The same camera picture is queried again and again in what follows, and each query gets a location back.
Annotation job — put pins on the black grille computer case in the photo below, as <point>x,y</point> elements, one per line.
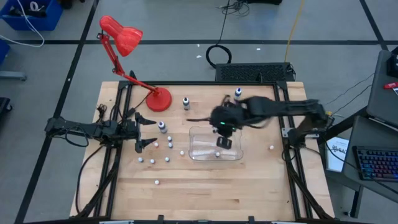
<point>248,72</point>

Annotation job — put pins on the black floor equipment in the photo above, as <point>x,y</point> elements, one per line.
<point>264,1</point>

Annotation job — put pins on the large black-capped colouring bottle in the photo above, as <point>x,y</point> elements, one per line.
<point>186,104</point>

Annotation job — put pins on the black device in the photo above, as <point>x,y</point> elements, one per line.
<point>393,63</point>

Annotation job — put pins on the silver aluminium bar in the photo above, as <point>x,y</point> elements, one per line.
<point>116,222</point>
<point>283,222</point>

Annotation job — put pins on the clear plastic bin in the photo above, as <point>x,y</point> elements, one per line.
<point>202,152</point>

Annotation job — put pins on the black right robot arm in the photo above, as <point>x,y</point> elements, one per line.
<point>280,107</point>

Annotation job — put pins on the black chair base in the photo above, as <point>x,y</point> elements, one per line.
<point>4,104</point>

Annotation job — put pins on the white paper sheet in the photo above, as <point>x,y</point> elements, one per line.
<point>335,158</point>

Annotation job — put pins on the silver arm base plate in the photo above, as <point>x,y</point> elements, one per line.
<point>285,132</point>

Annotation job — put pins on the backlit black keyboard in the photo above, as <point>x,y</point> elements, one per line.
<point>376,163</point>

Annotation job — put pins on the blue plastic storage bin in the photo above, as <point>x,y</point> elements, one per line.
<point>46,21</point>

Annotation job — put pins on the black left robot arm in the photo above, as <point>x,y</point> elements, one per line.
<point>77,127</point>

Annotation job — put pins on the large blue-capped colouring bottle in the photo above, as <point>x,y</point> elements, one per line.
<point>238,92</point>

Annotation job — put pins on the dark grey side desk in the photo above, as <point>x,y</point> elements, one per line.
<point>367,133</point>

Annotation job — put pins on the red desk lamp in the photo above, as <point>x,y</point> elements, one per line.
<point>158,100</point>

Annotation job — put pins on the grey metal bar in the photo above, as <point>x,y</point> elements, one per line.
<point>12,75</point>

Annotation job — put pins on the blue plastic object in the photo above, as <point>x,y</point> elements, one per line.
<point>3,51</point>

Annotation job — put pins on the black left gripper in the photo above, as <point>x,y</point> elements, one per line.
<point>129,130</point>

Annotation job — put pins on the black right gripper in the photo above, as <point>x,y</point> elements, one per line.
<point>227,118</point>

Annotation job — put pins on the black aluminium rig frame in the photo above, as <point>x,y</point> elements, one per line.
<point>199,83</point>

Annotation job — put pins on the large purple-capped colouring bottle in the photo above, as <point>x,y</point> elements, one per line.
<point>162,127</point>

